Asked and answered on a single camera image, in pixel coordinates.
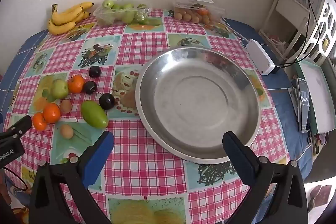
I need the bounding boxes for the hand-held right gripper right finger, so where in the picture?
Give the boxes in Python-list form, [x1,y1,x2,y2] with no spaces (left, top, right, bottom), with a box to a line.
[222,131,309,224]

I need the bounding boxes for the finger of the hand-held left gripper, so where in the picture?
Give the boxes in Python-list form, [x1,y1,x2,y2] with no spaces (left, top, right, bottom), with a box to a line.
[3,115,32,139]

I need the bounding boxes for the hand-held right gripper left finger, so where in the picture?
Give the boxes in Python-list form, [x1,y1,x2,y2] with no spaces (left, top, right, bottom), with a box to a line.
[29,130,114,224]

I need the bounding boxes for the orange mandarin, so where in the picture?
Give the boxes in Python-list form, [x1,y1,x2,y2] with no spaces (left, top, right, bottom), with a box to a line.
[43,103,61,124]
[32,112,48,131]
[68,75,85,94]

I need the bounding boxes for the green mango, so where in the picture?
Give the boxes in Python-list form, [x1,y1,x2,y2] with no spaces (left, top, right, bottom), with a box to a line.
[80,100,109,129]

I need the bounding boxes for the dark cherry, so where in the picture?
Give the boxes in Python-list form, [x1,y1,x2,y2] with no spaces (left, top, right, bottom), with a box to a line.
[99,93,115,110]
[88,65,101,79]
[83,81,97,95]

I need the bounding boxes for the green apple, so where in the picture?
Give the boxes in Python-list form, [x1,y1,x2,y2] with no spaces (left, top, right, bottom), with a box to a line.
[51,79,69,99]

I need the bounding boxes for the round steel bowl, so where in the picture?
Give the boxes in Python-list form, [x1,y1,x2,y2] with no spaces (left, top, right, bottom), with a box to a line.
[135,46,262,165]

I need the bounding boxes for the pink checked fruit-print tablecloth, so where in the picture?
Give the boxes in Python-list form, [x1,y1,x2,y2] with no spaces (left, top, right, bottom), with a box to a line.
[5,7,292,224]

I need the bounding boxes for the black smartphone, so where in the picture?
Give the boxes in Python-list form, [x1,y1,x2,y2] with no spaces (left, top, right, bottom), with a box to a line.
[297,77,311,133]

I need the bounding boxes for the printed photo sheets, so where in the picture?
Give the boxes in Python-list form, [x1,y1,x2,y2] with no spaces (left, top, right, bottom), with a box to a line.
[304,179,336,214]

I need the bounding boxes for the white tray with green rim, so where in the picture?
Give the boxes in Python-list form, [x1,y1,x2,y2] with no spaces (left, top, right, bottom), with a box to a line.
[299,60,336,135]

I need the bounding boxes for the white plastic box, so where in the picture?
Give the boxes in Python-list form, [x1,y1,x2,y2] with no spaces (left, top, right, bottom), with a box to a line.
[245,39,275,75]

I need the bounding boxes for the bunch of yellow bananas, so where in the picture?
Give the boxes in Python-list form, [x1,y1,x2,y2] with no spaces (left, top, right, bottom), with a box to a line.
[48,2,94,35]

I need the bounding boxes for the bag of green apples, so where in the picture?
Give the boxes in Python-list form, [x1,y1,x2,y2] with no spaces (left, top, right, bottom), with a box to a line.
[93,0,151,26]

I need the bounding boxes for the pile of small green apples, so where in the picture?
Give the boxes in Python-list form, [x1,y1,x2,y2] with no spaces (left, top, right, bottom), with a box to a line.
[102,0,150,25]

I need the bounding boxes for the white wooden shelf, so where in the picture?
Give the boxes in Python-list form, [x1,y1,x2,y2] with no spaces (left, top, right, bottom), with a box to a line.
[259,0,310,59]

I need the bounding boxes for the pile of brown longans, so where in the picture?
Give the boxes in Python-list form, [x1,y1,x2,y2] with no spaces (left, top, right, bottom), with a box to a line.
[175,9,210,24]

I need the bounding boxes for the white lattice plastic basket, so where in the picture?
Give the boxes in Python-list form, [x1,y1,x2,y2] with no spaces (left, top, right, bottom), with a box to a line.
[299,0,336,64]

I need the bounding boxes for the black cable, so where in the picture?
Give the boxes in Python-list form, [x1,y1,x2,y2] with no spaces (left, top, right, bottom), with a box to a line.
[278,0,319,68]

